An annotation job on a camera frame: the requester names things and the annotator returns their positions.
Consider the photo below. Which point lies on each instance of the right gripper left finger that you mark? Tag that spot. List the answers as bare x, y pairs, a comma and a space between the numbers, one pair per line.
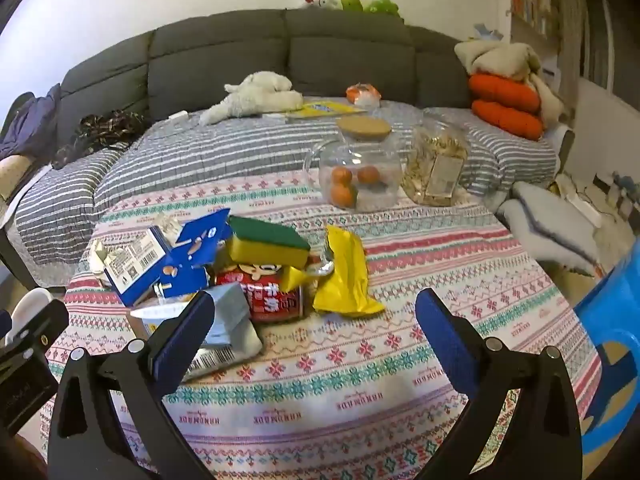
86, 440

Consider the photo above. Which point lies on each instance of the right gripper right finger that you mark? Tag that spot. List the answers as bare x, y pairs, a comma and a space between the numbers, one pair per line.
543, 440

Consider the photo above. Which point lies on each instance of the light blue milk carton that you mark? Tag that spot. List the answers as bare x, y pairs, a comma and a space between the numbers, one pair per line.
231, 340

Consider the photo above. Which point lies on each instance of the blue cardboard box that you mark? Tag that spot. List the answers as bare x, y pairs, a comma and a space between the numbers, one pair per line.
149, 264

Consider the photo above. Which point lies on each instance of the red milk can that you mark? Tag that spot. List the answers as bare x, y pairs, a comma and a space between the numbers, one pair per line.
268, 302

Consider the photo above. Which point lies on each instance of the yellow snack wrapper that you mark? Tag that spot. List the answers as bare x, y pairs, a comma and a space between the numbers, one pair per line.
346, 290

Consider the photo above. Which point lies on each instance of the green yellow sponge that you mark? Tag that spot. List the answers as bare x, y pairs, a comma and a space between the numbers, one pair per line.
258, 242

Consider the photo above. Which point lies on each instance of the blue plastic stool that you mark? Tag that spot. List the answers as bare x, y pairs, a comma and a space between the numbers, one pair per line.
610, 315

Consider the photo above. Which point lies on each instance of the grey striped quilt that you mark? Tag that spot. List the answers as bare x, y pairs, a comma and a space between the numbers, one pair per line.
55, 218

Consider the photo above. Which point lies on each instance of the patterned tablecloth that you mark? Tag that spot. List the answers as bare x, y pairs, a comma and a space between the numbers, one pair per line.
359, 398

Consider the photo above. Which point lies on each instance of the cream pillow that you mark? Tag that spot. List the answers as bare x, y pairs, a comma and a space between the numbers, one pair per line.
12, 169

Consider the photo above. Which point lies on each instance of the grey floor cushion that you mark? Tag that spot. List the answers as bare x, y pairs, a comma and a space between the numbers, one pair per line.
550, 229

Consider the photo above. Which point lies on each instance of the purple jacket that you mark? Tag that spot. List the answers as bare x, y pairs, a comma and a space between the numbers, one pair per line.
31, 132

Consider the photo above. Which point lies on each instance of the dark plaid shirt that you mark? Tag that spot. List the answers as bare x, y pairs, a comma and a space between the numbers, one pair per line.
117, 129

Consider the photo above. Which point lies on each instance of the plastic jar of seeds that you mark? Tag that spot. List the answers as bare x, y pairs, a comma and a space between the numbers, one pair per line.
437, 155

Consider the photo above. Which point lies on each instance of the tangerine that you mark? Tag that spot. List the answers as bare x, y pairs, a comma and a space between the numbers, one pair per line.
343, 196
368, 175
341, 176

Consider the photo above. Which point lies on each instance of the lower orange cushion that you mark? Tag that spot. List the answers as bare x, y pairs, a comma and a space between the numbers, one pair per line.
521, 124

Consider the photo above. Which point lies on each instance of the orange cushion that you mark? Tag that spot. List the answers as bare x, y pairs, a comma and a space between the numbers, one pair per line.
521, 124
506, 92

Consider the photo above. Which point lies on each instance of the glass jar with cork lid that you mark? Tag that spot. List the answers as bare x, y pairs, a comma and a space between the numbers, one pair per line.
360, 141

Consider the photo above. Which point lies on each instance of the grey sofa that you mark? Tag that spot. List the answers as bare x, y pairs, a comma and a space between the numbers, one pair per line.
185, 65

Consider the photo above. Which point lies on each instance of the upper orange cushion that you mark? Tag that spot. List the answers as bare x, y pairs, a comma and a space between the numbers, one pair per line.
506, 92

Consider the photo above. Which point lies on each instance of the white plush toy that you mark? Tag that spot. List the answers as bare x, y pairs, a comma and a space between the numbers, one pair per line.
259, 93

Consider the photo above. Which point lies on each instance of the beige blanket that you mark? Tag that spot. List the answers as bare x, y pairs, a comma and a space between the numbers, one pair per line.
515, 62

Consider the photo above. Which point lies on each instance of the orange white snack bag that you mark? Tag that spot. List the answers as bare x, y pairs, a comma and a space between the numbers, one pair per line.
364, 96

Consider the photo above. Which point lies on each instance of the yellow book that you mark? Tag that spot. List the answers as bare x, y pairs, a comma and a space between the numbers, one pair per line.
323, 109

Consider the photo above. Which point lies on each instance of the green frog plush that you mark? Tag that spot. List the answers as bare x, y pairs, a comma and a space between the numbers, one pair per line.
387, 7

